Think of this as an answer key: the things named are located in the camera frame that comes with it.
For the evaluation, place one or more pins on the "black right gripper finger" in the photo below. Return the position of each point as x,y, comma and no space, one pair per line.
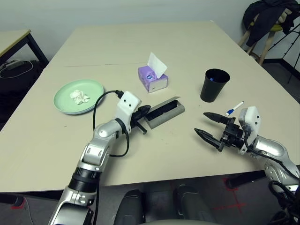
208,139
218,118

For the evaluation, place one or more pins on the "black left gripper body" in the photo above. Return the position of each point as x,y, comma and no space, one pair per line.
135,119

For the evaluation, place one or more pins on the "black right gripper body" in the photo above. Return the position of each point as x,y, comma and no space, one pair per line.
233,136

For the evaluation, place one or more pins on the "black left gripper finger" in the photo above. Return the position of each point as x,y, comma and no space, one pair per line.
145,108
143,114

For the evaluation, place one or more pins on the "black sunglasses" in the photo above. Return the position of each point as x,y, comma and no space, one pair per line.
164,110

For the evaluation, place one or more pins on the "grey glasses case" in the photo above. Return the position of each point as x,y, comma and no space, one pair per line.
168,116

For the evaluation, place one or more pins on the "light green plastic plate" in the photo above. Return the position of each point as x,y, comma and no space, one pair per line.
63,98

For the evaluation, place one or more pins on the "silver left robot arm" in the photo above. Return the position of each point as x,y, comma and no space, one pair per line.
98,150

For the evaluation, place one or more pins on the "white marker with blue band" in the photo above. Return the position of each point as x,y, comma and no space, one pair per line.
236,106

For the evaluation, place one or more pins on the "black plastic cup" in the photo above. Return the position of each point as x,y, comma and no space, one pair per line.
211,93

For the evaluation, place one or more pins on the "purple tissue pack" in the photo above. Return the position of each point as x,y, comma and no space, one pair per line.
157,85

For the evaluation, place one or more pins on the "flat white tissue sheet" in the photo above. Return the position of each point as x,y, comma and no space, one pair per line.
157,65

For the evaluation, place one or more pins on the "dark robot right leg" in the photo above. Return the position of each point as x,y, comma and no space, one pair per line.
192,204

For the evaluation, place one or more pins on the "dark robot leg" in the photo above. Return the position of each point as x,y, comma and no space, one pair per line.
192,204
130,206

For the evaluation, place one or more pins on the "wooden stool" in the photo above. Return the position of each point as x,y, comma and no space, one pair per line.
265,49

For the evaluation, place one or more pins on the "dark robot left leg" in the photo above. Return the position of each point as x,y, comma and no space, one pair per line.
130,206

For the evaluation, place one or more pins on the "black tripod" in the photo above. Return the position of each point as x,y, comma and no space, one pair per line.
281,39

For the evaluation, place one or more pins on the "yellow stool cushion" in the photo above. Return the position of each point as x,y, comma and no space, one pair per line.
276,27

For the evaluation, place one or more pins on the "black jacket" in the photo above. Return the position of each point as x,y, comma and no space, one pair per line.
262,18

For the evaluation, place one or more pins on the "beige fabric item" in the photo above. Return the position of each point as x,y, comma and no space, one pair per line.
283,17

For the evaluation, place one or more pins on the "grey power strip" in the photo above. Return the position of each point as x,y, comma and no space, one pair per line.
14,64

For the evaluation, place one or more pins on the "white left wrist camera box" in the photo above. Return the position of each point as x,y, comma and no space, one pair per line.
127,103

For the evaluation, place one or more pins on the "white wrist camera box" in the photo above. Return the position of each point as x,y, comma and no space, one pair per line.
249,122
127,103

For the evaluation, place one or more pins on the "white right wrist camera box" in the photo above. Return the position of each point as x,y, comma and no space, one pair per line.
249,122

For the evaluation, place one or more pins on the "wooden side table black frame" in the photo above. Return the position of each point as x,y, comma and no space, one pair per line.
11,38

